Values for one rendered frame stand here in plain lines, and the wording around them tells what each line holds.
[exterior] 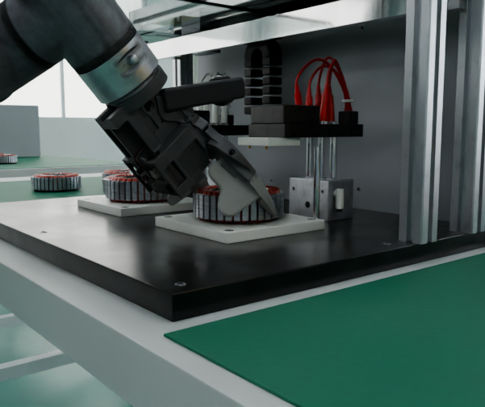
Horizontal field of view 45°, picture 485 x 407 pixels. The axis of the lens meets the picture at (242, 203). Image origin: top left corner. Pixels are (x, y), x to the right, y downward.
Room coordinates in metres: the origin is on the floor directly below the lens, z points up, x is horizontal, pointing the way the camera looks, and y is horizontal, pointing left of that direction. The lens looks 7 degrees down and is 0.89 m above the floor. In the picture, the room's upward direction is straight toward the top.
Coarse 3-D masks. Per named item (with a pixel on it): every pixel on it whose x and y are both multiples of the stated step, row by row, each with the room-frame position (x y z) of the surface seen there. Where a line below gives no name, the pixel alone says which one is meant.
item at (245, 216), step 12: (204, 192) 0.68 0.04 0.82; (216, 192) 0.67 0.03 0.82; (276, 192) 0.69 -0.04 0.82; (204, 204) 0.67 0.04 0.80; (216, 204) 0.66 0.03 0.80; (252, 204) 0.66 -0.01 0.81; (276, 204) 0.68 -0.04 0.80; (204, 216) 0.67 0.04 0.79; (216, 216) 0.66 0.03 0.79; (228, 216) 0.65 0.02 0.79; (240, 216) 0.66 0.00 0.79; (252, 216) 0.66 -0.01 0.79; (264, 216) 0.67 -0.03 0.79; (276, 216) 0.68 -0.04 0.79
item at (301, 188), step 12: (300, 180) 0.80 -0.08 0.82; (312, 180) 0.78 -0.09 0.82; (324, 180) 0.76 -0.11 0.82; (336, 180) 0.77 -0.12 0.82; (348, 180) 0.78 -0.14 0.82; (300, 192) 0.80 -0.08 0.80; (312, 192) 0.78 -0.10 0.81; (324, 192) 0.76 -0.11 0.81; (348, 192) 0.78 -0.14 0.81; (300, 204) 0.80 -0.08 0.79; (312, 204) 0.78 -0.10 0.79; (324, 204) 0.76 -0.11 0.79; (348, 204) 0.78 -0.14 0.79; (312, 216) 0.78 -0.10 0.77; (324, 216) 0.76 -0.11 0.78; (336, 216) 0.77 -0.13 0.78; (348, 216) 0.78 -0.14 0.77
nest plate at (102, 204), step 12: (84, 204) 0.89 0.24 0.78; (96, 204) 0.86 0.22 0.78; (108, 204) 0.84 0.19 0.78; (120, 204) 0.84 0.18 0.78; (132, 204) 0.84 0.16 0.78; (144, 204) 0.84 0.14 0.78; (156, 204) 0.84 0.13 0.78; (168, 204) 0.84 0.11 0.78; (180, 204) 0.85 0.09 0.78; (192, 204) 0.87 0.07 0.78; (120, 216) 0.80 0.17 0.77
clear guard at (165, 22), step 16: (128, 0) 0.80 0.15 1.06; (144, 0) 0.80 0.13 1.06; (160, 0) 0.80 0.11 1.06; (176, 0) 0.80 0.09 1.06; (192, 0) 0.81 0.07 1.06; (128, 16) 0.91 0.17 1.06; (144, 16) 0.91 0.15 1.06; (160, 16) 0.91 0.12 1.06; (176, 16) 0.91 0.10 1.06; (192, 16) 0.91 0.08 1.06; (208, 16) 0.91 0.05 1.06; (224, 16) 0.91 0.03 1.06; (240, 16) 0.91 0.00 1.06; (256, 16) 0.91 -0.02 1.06; (176, 32) 1.06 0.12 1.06; (192, 32) 1.06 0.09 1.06
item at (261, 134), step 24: (264, 120) 0.74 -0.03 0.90; (288, 120) 0.72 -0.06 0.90; (312, 120) 0.74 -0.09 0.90; (240, 144) 0.74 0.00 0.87; (264, 144) 0.71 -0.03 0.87; (288, 144) 0.72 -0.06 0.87; (312, 144) 0.81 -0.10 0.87; (336, 144) 0.78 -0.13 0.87; (312, 168) 0.81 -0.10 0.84; (336, 168) 0.78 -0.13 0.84
